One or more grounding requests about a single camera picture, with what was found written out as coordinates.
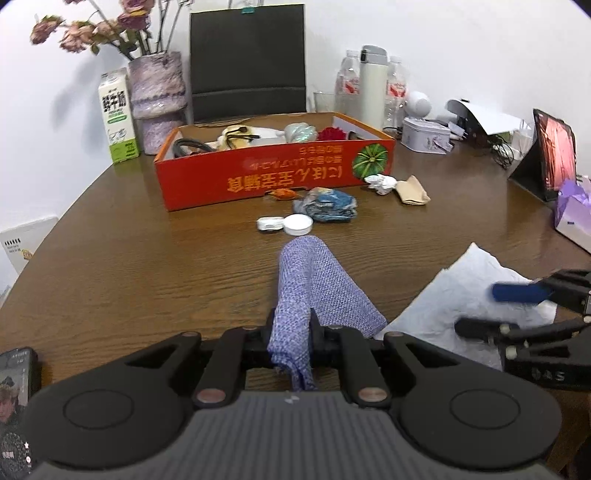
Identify crumpled white tissue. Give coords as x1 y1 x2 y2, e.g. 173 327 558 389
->
364 174 398 196

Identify white box by wall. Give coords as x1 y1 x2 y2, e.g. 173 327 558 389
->
0 215 58 278

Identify white thermos flask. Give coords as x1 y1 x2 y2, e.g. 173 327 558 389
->
359 45 389 132

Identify small white lid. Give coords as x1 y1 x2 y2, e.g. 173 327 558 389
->
283 215 314 237

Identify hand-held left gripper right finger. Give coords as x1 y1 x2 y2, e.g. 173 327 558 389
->
308 308 459 409

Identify dried flowers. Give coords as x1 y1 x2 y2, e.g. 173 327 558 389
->
30 0 195 61

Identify brown wooden desk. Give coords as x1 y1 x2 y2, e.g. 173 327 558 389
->
0 117 591 480

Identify black smartphone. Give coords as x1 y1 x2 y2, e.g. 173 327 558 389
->
0 347 41 480

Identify blue plastic bag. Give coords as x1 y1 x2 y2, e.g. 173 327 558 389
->
292 187 358 225

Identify purple tissue box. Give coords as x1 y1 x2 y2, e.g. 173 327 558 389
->
554 175 591 256

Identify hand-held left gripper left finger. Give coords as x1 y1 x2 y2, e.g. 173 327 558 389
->
124 311 279 409

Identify purple woven drawstring pouch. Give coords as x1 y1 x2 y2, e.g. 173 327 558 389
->
267 235 387 392

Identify beige cloth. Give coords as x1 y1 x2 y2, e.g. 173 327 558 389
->
394 175 431 206

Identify tangled black thin cables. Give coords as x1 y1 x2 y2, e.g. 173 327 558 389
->
489 136 527 168

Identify white round speaker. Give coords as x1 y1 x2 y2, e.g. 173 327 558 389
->
405 91 433 120

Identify white tin box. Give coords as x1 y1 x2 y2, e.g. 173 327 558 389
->
400 116 452 155

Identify green and white milk carton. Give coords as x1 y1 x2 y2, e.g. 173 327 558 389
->
98 68 140 165

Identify iridescent plastic bag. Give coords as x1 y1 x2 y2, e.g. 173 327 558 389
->
283 122 319 144

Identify yellow and white plush toy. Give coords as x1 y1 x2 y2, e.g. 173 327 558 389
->
217 124 278 151

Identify black charging cable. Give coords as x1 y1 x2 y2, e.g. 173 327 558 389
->
173 137 215 158

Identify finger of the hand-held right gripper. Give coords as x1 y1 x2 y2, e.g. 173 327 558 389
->
455 316 591 354
492 269 591 319

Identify red cardboard box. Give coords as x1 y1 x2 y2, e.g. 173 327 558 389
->
154 112 397 212

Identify white tissue paper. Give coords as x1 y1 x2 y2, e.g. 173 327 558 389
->
383 242 558 371

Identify clear water bottle red label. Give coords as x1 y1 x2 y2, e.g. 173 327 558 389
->
335 50 362 121
383 55 409 132

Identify black paper bag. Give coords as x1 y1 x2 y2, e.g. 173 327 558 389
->
189 4 307 124

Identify clear glass cup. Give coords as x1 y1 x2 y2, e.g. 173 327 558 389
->
313 91 340 114

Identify black tablet on stand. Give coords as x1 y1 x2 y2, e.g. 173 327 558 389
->
507 108 578 203

